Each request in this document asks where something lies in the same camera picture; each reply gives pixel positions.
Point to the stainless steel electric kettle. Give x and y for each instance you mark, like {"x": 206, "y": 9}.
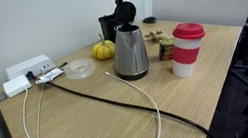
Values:
{"x": 129, "y": 51}

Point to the white cup red lid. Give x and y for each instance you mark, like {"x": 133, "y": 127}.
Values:
{"x": 184, "y": 55}

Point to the black mug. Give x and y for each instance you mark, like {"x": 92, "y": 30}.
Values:
{"x": 107, "y": 27}

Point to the black computer mouse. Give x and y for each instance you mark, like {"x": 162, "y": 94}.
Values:
{"x": 149, "y": 20}

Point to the small yellow pumpkin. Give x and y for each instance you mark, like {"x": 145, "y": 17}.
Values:
{"x": 104, "y": 51}

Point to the small green yellow can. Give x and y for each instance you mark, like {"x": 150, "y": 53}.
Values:
{"x": 165, "y": 50}

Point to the black pen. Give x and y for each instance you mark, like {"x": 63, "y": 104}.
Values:
{"x": 62, "y": 65}

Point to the clear tape roll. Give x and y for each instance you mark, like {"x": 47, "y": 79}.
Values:
{"x": 69, "y": 72}

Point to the silver foil packet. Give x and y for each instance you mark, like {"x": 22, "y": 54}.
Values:
{"x": 49, "y": 76}

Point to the white power strip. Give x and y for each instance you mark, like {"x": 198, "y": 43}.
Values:
{"x": 28, "y": 65}

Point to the white power adapter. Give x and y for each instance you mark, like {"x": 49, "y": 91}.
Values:
{"x": 16, "y": 85}

